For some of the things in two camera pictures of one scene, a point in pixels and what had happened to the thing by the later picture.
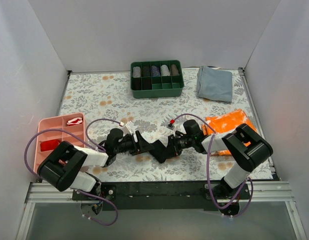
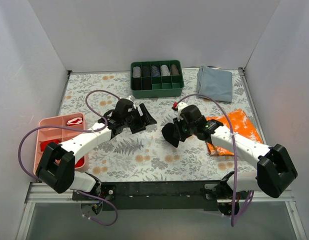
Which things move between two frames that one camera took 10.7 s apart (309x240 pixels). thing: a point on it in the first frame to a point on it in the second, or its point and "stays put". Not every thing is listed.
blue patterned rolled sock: x=155 y=71 stays put
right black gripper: x=172 y=146 to x=179 y=130
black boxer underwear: x=161 y=152 to x=170 y=132
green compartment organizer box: x=156 y=79 stays put
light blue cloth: x=214 y=84 stays put
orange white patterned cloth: x=226 y=122 stays put
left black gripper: x=137 y=143 to x=138 y=120
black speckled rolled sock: x=146 y=71 stays put
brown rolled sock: x=174 y=71 stays put
